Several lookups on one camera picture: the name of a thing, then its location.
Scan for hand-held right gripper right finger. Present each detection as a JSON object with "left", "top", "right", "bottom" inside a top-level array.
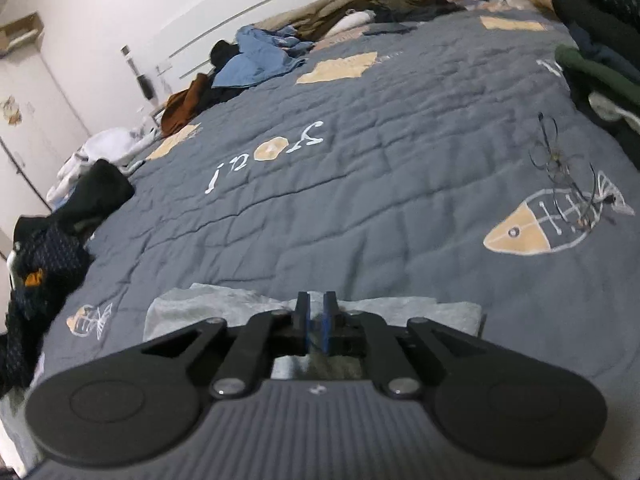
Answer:
[{"left": 313, "top": 291, "right": 484, "bottom": 400}]

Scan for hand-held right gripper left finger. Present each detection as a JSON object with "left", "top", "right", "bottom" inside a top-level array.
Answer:
[{"left": 142, "top": 291, "right": 314, "bottom": 400}]

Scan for grey long-sleeve shirt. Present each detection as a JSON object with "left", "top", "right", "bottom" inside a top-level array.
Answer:
[{"left": 144, "top": 282, "right": 485, "bottom": 381}]

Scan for stack of folded clothes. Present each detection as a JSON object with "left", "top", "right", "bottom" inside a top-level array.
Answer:
[{"left": 552, "top": 0, "right": 640, "bottom": 148}]

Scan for grey quilted blanket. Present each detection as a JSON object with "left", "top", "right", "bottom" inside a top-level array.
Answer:
[{"left": 30, "top": 7, "right": 640, "bottom": 401}]

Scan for large black garment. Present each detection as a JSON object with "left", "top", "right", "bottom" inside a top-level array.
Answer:
[{"left": 50, "top": 158, "right": 136, "bottom": 233}]

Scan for brown garment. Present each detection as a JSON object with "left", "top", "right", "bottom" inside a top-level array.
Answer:
[{"left": 160, "top": 72, "right": 211, "bottom": 137}]

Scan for blue denim garment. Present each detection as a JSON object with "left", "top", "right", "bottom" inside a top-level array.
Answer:
[{"left": 212, "top": 25, "right": 316, "bottom": 88}]

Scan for dark blue patterned garment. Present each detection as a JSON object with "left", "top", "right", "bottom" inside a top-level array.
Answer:
[{"left": 0, "top": 222, "right": 93, "bottom": 396}]

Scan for black hairbrush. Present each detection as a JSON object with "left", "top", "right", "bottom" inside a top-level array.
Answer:
[{"left": 129, "top": 55, "right": 156, "bottom": 101}]

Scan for white and black garment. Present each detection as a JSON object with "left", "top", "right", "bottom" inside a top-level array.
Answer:
[{"left": 6, "top": 242, "right": 26, "bottom": 291}]

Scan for white cloth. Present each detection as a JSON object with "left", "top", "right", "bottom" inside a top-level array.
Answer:
[{"left": 327, "top": 10, "right": 376, "bottom": 36}]

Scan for dark grey garment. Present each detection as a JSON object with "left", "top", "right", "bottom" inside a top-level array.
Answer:
[{"left": 362, "top": 20, "right": 418, "bottom": 37}]

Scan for beige garment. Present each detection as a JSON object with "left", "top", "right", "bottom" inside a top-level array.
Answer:
[{"left": 257, "top": 0, "right": 386, "bottom": 41}]

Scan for white wardrobe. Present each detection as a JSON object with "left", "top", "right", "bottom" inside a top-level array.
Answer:
[{"left": 0, "top": 42, "right": 93, "bottom": 266}]

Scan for cartoon animal sticker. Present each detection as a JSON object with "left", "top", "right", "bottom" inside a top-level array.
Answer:
[{"left": 0, "top": 95, "right": 23, "bottom": 126}]

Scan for small cardboard box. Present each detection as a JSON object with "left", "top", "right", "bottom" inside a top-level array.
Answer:
[{"left": 0, "top": 14, "right": 46, "bottom": 58}]

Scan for black wire eyeglasses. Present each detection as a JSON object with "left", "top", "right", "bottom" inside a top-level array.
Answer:
[{"left": 529, "top": 112, "right": 617, "bottom": 233}]

